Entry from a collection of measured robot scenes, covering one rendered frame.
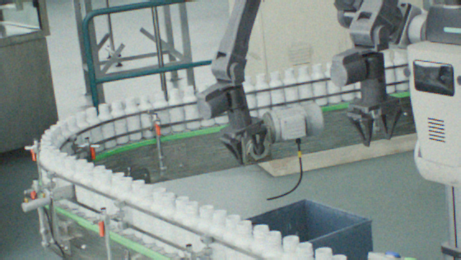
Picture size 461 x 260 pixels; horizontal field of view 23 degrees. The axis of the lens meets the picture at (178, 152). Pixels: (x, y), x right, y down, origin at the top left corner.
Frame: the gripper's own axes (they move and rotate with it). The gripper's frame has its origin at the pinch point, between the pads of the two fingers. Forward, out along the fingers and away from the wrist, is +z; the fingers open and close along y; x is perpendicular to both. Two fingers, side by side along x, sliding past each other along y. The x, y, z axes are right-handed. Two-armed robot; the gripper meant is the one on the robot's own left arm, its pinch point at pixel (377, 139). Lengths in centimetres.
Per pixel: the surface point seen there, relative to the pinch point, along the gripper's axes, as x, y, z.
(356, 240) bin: 56, 38, 50
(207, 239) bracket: 43, -21, 28
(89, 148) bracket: 164, 8, 33
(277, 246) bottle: 19.5, -16.3, 25.9
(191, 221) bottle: 55, -18, 27
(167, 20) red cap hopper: 671, 350, 88
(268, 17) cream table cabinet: 356, 233, 41
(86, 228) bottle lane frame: 112, -22, 42
